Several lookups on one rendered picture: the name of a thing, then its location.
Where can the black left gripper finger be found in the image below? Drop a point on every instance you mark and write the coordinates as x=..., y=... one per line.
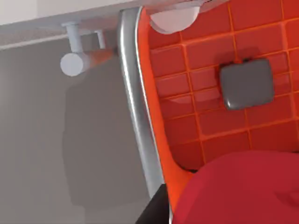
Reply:
x=156, y=210

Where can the red round object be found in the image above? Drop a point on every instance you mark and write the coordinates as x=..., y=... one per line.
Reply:
x=238, y=191

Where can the orange gridded basket, metal rim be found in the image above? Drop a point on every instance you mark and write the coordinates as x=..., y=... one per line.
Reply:
x=210, y=130

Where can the grey rounded square pad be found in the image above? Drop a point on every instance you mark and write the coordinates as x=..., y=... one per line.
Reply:
x=246, y=84

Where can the white round object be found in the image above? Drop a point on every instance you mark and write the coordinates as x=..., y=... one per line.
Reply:
x=174, y=22

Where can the pale grey cabinet panel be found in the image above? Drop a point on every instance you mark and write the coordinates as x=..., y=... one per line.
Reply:
x=35, y=35

